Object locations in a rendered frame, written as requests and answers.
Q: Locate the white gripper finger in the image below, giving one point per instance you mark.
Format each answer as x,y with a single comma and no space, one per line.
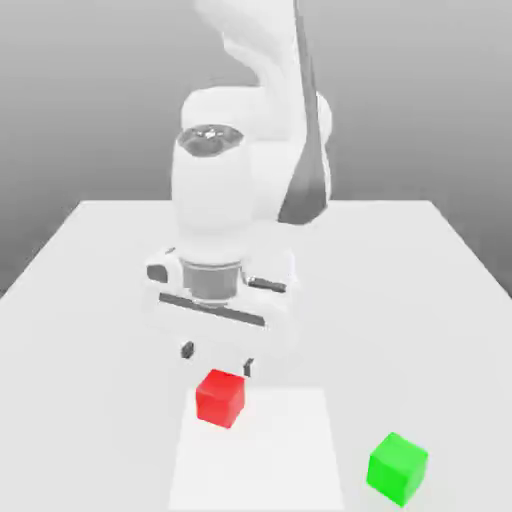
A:
248,365
187,349

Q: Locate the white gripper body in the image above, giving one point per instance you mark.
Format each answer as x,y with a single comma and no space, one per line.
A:
216,320

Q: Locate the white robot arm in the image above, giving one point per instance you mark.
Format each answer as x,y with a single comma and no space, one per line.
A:
212,188

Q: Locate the small red cube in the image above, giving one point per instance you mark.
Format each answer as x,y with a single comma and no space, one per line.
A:
219,400

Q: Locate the small green cube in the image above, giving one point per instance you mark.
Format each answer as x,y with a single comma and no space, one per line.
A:
396,470

